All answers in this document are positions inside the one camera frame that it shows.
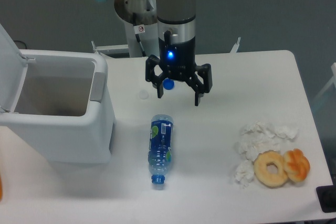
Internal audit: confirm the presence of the blue plastic bottle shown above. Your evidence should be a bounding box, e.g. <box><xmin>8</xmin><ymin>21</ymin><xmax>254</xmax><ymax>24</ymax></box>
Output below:
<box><xmin>148</xmin><ymin>114</ymin><xmax>174</xmax><ymax>185</ymax></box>

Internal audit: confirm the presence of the plain ring donut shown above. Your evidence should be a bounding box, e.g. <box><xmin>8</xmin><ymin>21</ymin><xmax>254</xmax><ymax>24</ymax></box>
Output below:
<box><xmin>254</xmin><ymin>151</ymin><xmax>288</xmax><ymax>188</ymax></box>

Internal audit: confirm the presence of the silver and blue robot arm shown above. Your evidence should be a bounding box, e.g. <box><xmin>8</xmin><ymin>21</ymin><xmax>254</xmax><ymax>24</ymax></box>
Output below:
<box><xmin>98</xmin><ymin>0</ymin><xmax>213</xmax><ymax>104</ymax></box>

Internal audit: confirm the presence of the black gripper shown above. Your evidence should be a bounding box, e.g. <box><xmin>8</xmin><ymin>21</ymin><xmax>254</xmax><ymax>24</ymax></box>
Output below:
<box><xmin>145</xmin><ymin>34</ymin><xmax>212</xmax><ymax>106</ymax></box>

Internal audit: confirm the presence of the white trash bin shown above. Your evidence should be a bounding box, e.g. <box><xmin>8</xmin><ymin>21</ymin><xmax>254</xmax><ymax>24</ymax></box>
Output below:
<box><xmin>1</xmin><ymin>50</ymin><xmax>115</xmax><ymax>164</ymax></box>

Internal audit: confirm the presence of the crumpled white tissue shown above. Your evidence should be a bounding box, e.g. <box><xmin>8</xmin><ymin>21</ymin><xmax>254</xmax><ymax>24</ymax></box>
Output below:
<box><xmin>234</xmin><ymin>121</ymin><xmax>299</xmax><ymax>188</ymax></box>

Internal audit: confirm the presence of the orange object at left edge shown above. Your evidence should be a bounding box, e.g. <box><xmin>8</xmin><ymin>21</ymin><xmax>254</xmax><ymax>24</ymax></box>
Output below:
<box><xmin>0</xmin><ymin>171</ymin><xmax>4</xmax><ymax>201</ymax></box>

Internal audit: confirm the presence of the white bottle cap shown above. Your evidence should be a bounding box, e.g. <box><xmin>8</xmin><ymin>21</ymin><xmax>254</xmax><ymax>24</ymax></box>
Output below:
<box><xmin>139</xmin><ymin>90</ymin><xmax>149</xmax><ymax>100</ymax></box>

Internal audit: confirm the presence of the orange glazed twisted pastry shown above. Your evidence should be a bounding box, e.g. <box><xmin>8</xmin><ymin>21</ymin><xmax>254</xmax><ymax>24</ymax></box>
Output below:
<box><xmin>283</xmin><ymin>148</ymin><xmax>310</xmax><ymax>183</ymax></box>

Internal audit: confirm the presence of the white trash bin lid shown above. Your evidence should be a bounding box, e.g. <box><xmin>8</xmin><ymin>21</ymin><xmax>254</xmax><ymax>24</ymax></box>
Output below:
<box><xmin>1</xmin><ymin>27</ymin><xmax>28</xmax><ymax>112</ymax></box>

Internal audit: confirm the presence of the blue bottle cap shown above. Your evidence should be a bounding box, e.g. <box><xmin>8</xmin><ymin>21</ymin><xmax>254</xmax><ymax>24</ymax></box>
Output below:
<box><xmin>163</xmin><ymin>78</ymin><xmax>175</xmax><ymax>90</ymax></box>

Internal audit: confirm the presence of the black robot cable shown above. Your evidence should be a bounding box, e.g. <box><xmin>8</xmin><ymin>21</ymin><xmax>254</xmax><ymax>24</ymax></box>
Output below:
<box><xmin>132</xmin><ymin>13</ymin><xmax>147</xmax><ymax>57</ymax></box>

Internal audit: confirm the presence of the black device at table edge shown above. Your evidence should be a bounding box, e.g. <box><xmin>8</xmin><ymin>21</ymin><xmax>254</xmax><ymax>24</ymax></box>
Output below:
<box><xmin>316</xmin><ymin>185</ymin><xmax>336</xmax><ymax>213</ymax></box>

